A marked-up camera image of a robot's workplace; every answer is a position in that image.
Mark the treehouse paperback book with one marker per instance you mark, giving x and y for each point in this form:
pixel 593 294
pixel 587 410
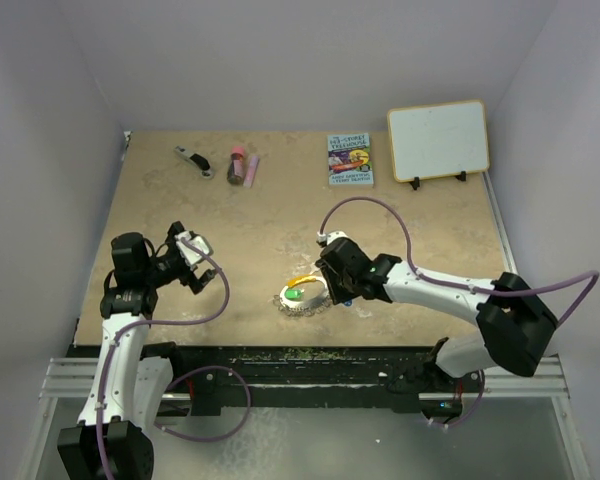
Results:
pixel 349 160

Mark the green key tag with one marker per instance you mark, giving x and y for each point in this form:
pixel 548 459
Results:
pixel 293 294

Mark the large keyring with small rings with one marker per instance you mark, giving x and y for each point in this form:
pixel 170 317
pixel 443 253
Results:
pixel 316 298

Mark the pink tube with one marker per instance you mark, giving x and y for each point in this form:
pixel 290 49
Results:
pixel 251 170

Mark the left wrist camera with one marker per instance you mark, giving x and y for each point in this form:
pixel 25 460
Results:
pixel 193 248

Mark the black base frame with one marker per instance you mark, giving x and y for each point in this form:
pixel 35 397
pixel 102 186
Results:
pixel 381 377

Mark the small whiteboard on stand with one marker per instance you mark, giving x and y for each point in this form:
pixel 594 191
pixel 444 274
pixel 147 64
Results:
pixel 438 140

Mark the yellow key tag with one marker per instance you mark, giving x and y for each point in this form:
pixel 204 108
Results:
pixel 303 279

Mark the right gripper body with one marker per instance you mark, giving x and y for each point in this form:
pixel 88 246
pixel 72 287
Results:
pixel 340 286

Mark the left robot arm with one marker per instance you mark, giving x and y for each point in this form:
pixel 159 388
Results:
pixel 111 437

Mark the right aluminium rail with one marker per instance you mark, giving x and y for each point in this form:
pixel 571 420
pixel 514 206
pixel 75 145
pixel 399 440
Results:
pixel 515 325

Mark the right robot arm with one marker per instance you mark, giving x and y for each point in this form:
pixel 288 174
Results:
pixel 395 281

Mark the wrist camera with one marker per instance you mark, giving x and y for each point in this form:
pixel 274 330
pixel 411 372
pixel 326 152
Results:
pixel 193 248
pixel 323 239

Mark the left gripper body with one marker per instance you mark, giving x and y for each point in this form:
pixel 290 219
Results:
pixel 166 268

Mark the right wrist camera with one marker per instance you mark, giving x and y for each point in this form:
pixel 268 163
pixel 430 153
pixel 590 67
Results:
pixel 323 239

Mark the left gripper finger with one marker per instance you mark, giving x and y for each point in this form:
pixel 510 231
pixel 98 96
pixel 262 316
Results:
pixel 197 283
pixel 176 230

